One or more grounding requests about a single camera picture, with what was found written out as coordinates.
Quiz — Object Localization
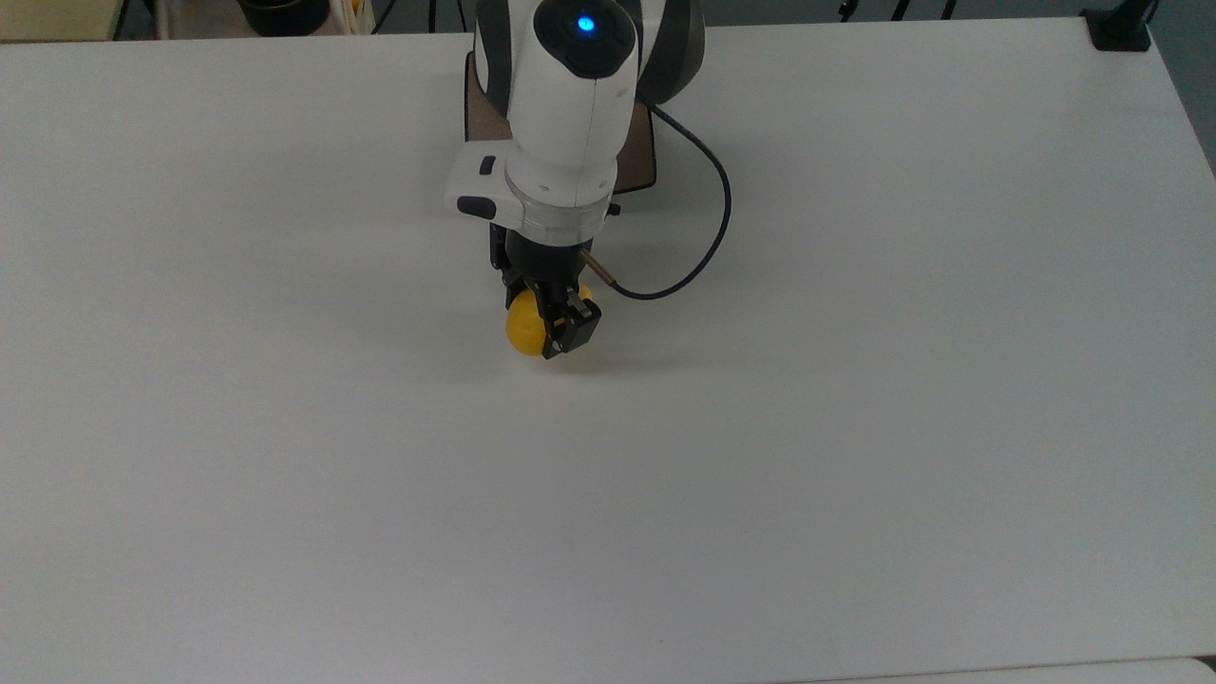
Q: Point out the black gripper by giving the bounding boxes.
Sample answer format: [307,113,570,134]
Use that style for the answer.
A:
[488,201,622,361]

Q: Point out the yellow potato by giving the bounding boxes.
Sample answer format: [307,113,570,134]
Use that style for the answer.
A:
[504,283,596,358]

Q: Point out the brown square ceramic plate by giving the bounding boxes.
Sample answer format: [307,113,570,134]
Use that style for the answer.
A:
[463,50,658,194]

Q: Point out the black round bucket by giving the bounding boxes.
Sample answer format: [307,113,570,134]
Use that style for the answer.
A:
[237,0,332,38]

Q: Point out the black chair base legs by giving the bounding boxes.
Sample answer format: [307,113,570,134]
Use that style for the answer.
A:
[836,0,960,22]

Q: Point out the beige wooden board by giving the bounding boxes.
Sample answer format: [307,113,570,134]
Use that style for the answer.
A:
[0,0,127,42]

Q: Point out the black table clamp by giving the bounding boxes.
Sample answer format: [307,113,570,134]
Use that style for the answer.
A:
[1081,0,1158,52]

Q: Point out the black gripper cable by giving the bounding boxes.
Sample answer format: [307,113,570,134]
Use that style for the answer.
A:
[581,93,733,302]

